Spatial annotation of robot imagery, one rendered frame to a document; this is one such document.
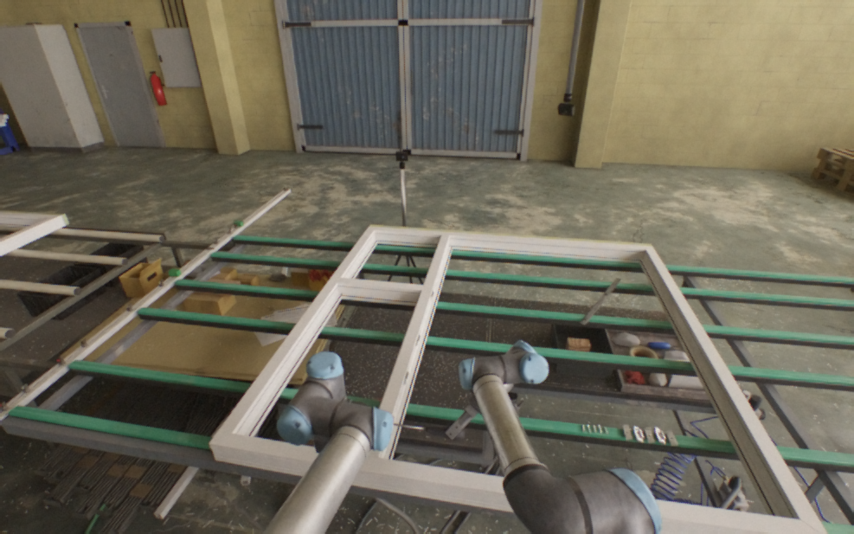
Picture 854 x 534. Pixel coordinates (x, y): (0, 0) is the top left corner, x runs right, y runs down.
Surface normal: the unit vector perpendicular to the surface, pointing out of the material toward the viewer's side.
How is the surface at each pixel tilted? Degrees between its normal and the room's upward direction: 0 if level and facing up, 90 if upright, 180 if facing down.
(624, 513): 36
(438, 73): 90
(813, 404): 0
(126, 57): 90
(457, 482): 0
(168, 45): 90
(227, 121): 90
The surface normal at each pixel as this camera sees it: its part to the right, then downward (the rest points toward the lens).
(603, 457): 0.00, -0.87
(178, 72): -0.16, 0.48
